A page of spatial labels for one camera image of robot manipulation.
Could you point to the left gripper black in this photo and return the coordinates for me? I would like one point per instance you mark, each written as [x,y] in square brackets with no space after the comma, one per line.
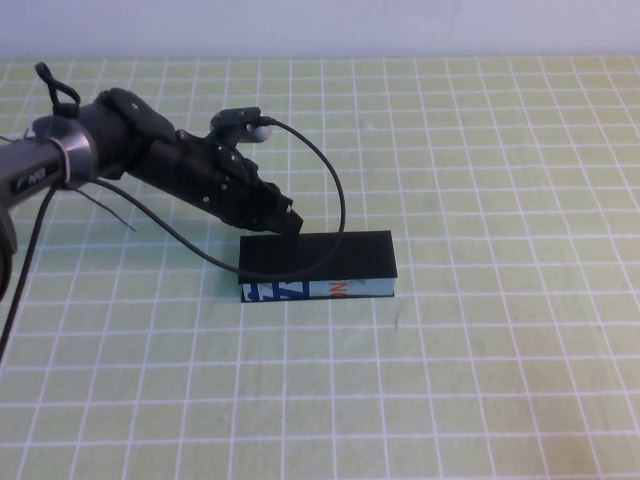
[200,175]

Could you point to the black printed glasses case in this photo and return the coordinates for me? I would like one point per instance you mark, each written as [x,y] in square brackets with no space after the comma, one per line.
[365,255]

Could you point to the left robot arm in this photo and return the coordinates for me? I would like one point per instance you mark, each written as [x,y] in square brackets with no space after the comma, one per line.
[60,150]

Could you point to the green white checked tablecloth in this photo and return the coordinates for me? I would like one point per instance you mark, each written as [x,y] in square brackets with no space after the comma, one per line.
[150,400]

